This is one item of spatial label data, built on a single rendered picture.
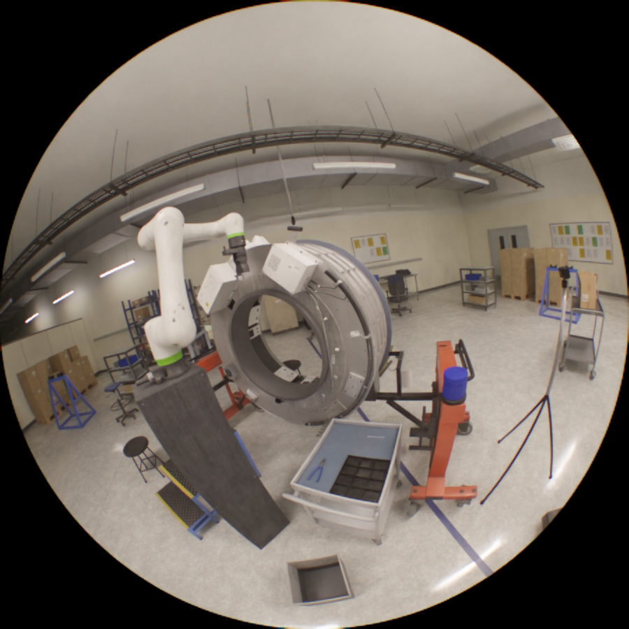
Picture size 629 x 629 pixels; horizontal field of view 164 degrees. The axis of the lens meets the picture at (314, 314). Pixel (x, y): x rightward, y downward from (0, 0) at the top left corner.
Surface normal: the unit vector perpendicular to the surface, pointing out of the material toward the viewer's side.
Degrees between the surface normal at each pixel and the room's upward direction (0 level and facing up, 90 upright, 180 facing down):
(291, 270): 90
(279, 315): 90
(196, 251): 90
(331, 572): 0
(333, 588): 0
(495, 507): 0
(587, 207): 90
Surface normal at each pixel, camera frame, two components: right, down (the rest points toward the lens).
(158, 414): 0.78, -0.03
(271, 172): 0.22, 0.17
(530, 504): -0.20, -0.96
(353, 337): -0.44, 0.28
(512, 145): -0.95, 0.24
